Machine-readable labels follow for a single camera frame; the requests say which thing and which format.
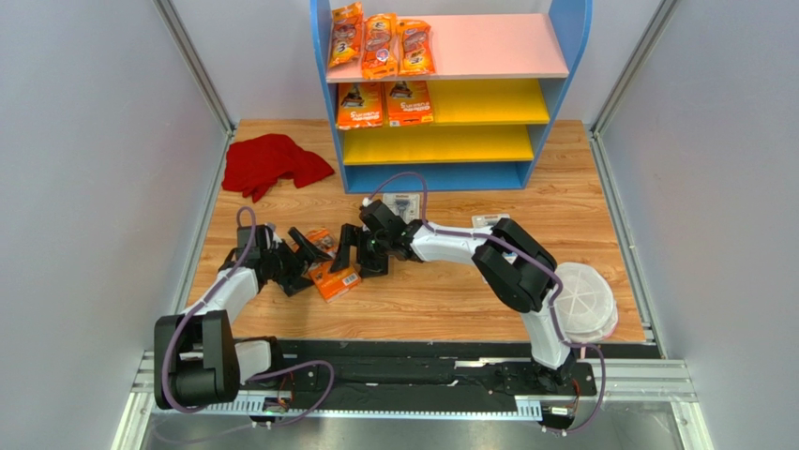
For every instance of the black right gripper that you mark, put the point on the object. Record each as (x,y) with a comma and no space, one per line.
(365,247)

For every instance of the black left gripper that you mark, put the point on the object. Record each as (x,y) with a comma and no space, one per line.
(294,282)

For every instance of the orange razor cartridge box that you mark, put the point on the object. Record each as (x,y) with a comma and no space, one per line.
(333,285)

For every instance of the clear blue razor blister pack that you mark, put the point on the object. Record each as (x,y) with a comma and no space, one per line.
(404,205)
(483,221)

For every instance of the orange Gillette Fusion5 box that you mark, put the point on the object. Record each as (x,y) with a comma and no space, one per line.
(408,103)
(360,105)

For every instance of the orange BIC razor bag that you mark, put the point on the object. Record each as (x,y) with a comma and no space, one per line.
(346,35)
(379,60)
(415,48)

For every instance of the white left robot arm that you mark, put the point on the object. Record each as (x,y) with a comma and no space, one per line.
(198,361)

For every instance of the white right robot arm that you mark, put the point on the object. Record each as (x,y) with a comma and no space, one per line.
(519,271)

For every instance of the blue shelf unit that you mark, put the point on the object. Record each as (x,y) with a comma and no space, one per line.
(500,82)

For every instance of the red cloth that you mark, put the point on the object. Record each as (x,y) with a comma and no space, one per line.
(254,166)

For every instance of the white round plastic lid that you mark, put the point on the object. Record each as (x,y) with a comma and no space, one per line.
(586,308)

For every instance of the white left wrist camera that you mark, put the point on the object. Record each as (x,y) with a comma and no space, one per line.
(267,239)

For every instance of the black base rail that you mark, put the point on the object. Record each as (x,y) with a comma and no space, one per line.
(420,378)

